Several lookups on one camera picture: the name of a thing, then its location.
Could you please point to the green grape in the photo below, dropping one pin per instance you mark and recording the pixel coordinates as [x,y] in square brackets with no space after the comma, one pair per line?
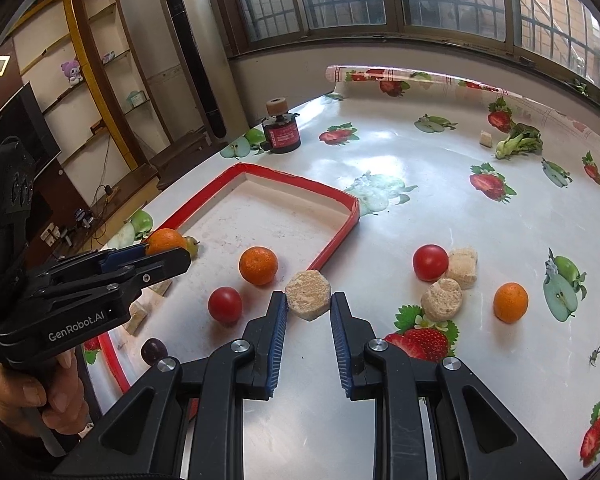
[193,247]

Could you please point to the wooden wall shelf unit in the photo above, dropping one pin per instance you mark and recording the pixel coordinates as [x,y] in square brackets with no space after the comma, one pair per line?
[60,120]

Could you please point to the dark wooden bench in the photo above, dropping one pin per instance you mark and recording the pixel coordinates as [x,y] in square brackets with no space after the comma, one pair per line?
[180,152]

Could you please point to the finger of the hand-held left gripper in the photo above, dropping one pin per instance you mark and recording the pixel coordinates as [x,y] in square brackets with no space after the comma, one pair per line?
[160,267]
[125,256]

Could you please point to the dark purple plum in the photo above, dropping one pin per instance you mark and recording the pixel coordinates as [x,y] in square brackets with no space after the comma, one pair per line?
[152,350]

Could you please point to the teal tissue box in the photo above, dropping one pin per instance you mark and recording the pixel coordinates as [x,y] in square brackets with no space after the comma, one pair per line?
[136,97]

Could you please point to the banana piece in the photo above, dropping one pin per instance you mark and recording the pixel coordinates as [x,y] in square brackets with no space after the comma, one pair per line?
[137,319]
[464,266]
[486,137]
[442,300]
[307,296]

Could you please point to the green leafy vegetable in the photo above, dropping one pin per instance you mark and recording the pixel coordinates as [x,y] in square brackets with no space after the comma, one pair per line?
[520,141]

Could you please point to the tall standing air conditioner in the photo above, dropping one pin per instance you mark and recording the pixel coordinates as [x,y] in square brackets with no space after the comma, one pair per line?
[200,55]

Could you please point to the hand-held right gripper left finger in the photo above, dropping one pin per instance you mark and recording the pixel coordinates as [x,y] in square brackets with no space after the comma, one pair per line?
[279,340]

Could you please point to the red tomato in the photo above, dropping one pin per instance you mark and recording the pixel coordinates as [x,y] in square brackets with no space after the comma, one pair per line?
[225,305]
[430,261]

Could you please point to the purple plush toy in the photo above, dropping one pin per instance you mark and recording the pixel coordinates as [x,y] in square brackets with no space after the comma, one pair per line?
[71,71]

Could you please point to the black television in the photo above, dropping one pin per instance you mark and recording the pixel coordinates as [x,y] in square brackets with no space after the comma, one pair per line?
[30,125]

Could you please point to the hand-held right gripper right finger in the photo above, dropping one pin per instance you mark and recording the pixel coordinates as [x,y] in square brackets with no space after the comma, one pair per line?
[339,340]

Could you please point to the person's left hand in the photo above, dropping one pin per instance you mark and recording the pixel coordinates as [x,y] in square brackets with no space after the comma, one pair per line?
[35,395]

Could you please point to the red rimmed white tray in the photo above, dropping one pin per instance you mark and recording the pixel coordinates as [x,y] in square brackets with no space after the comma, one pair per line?
[260,210]

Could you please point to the low wooden cabinet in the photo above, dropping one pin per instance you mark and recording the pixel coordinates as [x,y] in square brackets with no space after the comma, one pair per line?
[130,180]

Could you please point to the small green stem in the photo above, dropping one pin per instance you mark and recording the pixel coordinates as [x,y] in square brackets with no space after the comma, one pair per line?
[595,352]

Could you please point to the orange mandarin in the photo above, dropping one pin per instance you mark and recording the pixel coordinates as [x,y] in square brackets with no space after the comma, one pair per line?
[164,242]
[511,302]
[258,265]

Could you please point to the white wall switch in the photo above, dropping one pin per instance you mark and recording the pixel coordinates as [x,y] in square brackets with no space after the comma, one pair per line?
[1,66]

